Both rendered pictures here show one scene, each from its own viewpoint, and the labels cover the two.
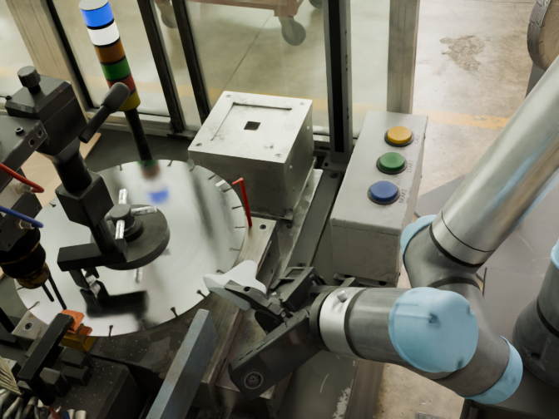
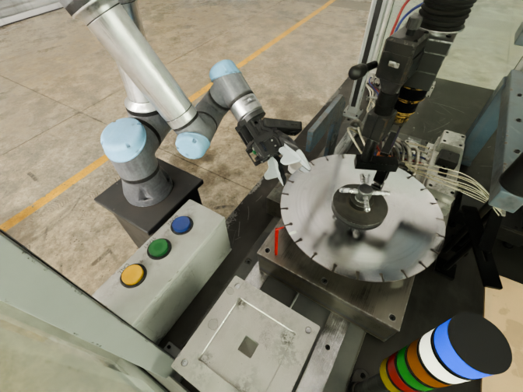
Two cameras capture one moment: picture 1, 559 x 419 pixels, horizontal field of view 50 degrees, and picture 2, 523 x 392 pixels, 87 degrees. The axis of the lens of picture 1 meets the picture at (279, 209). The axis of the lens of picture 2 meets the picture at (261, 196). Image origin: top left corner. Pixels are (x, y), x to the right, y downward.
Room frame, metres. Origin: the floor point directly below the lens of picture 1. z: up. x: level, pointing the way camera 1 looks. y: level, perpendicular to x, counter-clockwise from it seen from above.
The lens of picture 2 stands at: (0.98, 0.08, 1.41)
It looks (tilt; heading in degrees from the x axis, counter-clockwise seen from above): 50 degrees down; 190
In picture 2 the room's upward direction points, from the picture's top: 2 degrees counter-clockwise
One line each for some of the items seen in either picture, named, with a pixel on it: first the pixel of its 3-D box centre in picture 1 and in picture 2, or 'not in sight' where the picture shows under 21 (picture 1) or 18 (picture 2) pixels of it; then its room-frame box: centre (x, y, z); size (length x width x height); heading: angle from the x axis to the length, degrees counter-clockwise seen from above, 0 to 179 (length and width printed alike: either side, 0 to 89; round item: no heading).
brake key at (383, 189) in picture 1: (383, 193); (182, 225); (0.66, -0.16, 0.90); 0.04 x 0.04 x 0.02
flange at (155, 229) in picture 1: (127, 230); (360, 202); (0.60, 0.22, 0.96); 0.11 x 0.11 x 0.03
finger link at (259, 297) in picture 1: (255, 303); (285, 145); (0.44, 0.05, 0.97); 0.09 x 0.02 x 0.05; 47
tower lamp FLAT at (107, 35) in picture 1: (102, 30); (450, 353); (0.90, 0.24, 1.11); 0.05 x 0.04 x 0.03; 67
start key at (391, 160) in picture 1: (392, 164); (159, 249); (0.73, -0.19, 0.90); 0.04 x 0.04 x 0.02
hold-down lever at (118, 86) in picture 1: (90, 110); (374, 70); (0.54, 0.18, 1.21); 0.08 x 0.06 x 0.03; 157
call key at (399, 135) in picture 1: (398, 137); (133, 275); (0.79, -0.22, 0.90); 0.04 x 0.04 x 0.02
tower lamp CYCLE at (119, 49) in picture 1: (109, 47); (434, 359); (0.90, 0.24, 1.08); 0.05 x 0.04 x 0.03; 67
